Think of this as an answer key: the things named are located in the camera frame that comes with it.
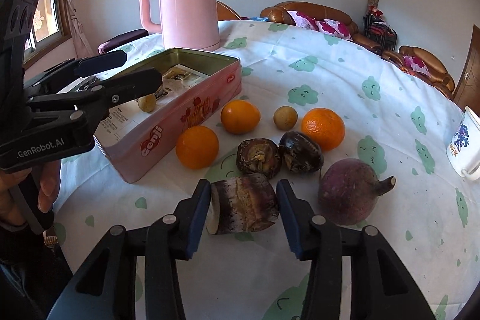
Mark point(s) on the small brown longan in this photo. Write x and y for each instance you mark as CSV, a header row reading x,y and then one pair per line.
x,y
147,103
285,118

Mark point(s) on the pink floral cushion on armchair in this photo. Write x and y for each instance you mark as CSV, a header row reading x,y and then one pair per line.
x,y
416,64

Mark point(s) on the brown wooden door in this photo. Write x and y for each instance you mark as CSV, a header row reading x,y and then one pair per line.
x,y
468,89

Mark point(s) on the orange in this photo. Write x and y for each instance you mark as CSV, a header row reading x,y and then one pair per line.
x,y
239,117
197,147
325,127

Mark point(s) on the person's left hand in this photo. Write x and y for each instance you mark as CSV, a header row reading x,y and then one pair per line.
x,y
27,196

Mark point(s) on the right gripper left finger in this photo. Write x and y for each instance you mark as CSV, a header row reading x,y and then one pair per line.
x,y
104,285

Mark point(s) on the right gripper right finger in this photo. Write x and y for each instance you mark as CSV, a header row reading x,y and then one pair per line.
x,y
382,287

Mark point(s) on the cut taro root piece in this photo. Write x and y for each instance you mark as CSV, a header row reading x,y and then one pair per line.
x,y
242,204

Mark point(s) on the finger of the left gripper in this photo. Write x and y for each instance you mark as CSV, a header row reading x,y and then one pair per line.
x,y
102,62
118,90

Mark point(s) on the brown leather armchair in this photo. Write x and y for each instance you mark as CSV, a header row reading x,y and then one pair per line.
x,y
440,77

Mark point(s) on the pink electric kettle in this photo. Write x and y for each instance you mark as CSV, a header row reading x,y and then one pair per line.
x,y
191,24

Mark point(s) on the pink rectangular tin box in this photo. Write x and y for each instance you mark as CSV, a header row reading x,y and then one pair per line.
x,y
195,85

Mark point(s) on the pink floral cushion on sofa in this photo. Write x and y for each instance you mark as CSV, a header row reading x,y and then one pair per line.
x,y
329,27

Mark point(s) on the stack of dark chairs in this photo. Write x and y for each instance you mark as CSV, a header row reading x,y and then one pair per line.
x,y
377,29

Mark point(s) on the purple cushioned stool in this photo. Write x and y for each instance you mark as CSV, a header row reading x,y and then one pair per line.
x,y
120,40

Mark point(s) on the window with wooden frame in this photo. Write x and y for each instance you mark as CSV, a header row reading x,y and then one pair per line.
x,y
49,30

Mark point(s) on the white mug blue print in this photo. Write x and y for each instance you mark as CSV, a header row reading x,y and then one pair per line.
x,y
464,149

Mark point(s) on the brown leather long sofa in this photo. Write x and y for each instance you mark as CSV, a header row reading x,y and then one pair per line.
x,y
279,14

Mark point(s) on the paper leaflet in tin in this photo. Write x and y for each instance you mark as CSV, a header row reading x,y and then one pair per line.
x,y
125,117

